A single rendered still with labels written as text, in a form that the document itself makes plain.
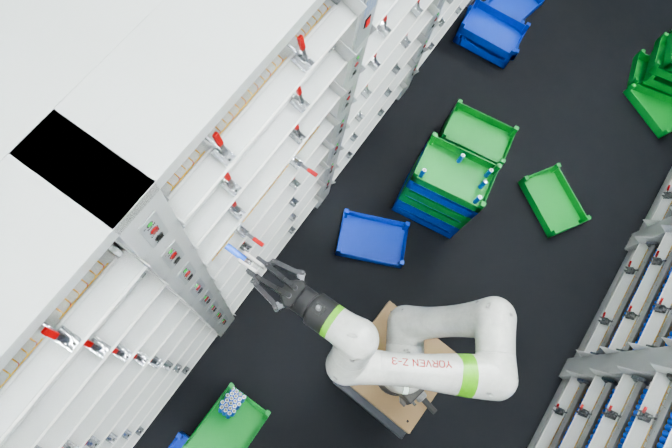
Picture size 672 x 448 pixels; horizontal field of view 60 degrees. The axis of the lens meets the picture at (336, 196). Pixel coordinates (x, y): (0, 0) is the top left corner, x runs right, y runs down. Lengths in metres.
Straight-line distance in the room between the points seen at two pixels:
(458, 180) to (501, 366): 0.92
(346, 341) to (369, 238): 1.23
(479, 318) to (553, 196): 1.35
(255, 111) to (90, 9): 0.36
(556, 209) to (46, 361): 2.36
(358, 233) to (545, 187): 0.95
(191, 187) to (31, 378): 0.43
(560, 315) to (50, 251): 2.31
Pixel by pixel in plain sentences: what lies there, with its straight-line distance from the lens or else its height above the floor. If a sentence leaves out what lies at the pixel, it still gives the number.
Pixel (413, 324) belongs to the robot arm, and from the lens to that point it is 1.95.
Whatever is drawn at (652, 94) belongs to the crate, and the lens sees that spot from 3.46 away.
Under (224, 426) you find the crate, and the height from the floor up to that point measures 0.04.
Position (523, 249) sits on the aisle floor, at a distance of 2.83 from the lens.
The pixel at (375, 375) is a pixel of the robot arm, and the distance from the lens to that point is 1.59.
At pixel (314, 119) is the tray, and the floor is 1.07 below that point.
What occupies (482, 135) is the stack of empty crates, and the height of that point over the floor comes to 0.16.
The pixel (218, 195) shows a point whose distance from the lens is 1.34.
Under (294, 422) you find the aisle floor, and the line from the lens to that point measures 2.52.
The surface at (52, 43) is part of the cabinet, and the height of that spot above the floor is 1.69.
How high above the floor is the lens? 2.52
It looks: 70 degrees down
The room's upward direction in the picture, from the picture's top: 16 degrees clockwise
